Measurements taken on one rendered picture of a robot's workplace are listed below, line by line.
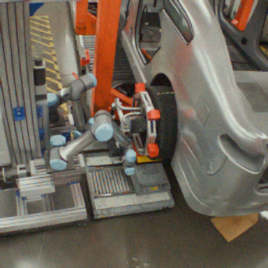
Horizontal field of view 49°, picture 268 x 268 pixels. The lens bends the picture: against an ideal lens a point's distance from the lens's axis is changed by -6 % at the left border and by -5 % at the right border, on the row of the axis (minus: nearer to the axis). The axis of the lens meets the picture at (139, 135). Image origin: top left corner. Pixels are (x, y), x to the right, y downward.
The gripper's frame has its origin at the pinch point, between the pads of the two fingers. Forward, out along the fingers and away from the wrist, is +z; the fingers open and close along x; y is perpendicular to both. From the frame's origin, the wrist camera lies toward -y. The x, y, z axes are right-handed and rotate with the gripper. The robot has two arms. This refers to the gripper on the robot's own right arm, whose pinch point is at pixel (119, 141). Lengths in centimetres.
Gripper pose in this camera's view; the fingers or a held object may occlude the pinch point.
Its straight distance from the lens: 257.7
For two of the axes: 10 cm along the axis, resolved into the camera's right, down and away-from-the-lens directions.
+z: -2.6, -7.0, 6.7
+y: 1.5, -7.1, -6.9
